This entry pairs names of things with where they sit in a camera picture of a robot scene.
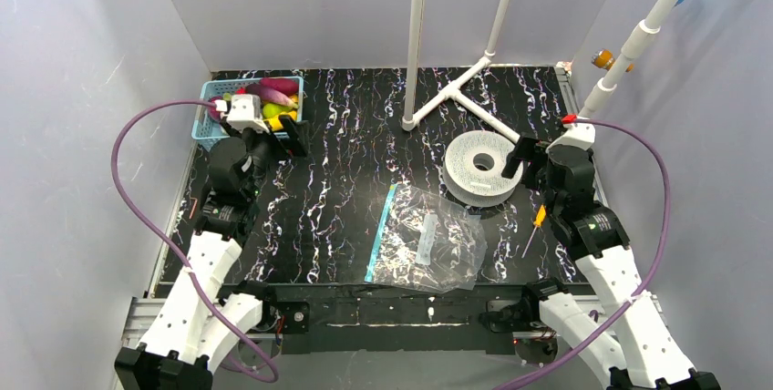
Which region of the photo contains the yellow banana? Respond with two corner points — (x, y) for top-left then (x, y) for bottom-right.
(263, 110), (298, 132)

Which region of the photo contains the purple sweet potato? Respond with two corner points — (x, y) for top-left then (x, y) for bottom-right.
(259, 77), (300, 96)

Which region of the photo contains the pink purple eggplant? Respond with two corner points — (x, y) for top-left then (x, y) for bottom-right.
(244, 84), (298, 109)

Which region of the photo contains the clear zip top bag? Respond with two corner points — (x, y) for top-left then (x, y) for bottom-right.
(364, 183), (488, 293)

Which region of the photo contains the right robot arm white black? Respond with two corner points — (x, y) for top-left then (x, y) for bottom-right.
(479, 137), (720, 389)

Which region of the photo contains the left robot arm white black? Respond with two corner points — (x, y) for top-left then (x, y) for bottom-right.
(111, 118), (305, 389)

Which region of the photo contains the green pepper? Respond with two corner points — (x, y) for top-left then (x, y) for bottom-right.
(262, 102), (294, 119)

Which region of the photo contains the blue plastic basket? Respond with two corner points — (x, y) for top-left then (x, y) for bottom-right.
(191, 76), (306, 150)

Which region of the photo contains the dark purple onion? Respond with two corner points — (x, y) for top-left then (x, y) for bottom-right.
(208, 96), (223, 122)

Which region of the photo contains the red allen key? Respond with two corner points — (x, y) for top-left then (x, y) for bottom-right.
(188, 197), (199, 220)

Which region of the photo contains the yellow handled screwdriver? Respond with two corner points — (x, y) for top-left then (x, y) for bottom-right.
(521, 205), (547, 259)

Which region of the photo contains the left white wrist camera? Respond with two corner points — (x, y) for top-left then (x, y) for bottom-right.
(213, 94), (269, 133)

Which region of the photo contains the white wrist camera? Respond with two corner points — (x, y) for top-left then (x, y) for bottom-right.
(213, 94), (269, 133)
(548, 114), (596, 150)

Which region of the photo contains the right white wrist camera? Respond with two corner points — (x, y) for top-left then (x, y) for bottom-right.
(548, 114), (596, 150)

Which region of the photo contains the orange knob on wall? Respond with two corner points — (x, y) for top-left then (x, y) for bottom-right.
(591, 48), (616, 71)

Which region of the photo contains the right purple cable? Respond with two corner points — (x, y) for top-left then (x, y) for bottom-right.
(493, 119), (673, 390)

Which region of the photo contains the purple cable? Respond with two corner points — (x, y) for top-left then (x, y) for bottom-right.
(493, 119), (673, 390)
(110, 99), (280, 385)

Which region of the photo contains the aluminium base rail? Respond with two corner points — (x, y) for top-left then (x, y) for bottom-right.
(120, 295), (665, 346)

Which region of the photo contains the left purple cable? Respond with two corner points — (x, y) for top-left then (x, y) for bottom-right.
(110, 99), (280, 385)

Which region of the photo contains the white pvc pipe frame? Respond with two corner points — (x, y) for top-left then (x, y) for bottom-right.
(400, 0), (720, 146)

